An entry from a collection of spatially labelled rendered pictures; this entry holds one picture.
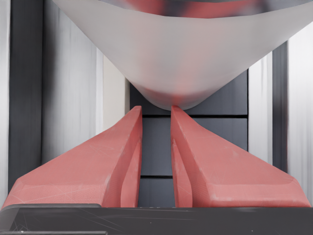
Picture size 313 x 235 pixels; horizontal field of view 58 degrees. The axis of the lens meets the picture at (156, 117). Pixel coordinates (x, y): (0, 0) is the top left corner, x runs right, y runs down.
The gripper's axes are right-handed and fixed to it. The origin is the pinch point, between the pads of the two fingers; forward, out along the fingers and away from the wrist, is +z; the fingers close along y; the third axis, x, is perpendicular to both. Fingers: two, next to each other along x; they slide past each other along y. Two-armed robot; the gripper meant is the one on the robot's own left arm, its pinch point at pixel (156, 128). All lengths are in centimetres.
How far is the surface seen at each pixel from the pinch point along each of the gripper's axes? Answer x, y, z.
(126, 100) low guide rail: 0.4, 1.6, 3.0
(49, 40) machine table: 0.8, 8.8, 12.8
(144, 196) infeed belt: 6.8, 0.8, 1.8
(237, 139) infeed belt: 3.8, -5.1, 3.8
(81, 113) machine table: 5.5, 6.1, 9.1
